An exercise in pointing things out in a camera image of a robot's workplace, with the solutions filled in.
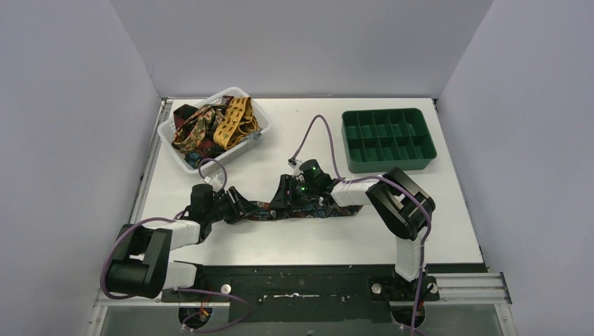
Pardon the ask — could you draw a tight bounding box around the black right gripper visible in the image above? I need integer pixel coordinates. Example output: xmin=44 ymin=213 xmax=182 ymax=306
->
xmin=270 ymin=173 xmax=318 ymax=209

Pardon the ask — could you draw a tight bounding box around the dark blue floral tie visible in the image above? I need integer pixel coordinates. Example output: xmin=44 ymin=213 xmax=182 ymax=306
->
xmin=247 ymin=201 xmax=363 ymax=221

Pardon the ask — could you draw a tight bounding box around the white plastic basket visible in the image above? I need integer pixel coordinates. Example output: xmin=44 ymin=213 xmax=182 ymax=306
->
xmin=157 ymin=87 xmax=272 ymax=175

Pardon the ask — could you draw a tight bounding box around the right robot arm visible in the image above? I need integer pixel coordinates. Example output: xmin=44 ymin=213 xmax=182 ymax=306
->
xmin=263 ymin=159 xmax=436 ymax=281

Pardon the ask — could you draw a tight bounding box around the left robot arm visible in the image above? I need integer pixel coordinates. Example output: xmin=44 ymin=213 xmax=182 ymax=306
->
xmin=100 ymin=183 xmax=259 ymax=301

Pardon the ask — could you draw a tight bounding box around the yellow patterned tie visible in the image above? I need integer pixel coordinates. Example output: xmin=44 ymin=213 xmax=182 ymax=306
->
xmin=213 ymin=97 xmax=259 ymax=151

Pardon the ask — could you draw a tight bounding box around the brown paisley tie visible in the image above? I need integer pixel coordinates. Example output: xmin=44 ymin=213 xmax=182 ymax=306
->
xmin=171 ymin=104 xmax=227 ymax=154

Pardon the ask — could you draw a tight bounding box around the dark red tie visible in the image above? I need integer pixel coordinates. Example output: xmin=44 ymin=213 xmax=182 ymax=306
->
xmin=173 ymin=104 xmax=199 ymax=130

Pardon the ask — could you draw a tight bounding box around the green compartment tray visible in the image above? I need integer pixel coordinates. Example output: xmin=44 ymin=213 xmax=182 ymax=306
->
xmin=342 ymin=108 xmax=437 ymax=174

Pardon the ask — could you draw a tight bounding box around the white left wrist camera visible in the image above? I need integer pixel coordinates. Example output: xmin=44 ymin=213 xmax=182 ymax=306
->
xmin=203 ymin=173 xmax=227 ymax=188

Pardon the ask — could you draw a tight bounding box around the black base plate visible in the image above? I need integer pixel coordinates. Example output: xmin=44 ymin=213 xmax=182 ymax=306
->
xmin=160 ymin=264 xmax=488 ymax=324

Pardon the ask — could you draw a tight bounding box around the aluminium frame rail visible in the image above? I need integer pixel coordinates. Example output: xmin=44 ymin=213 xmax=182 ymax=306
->
xmin=85 ymin=273 xmax=518 ymax=335

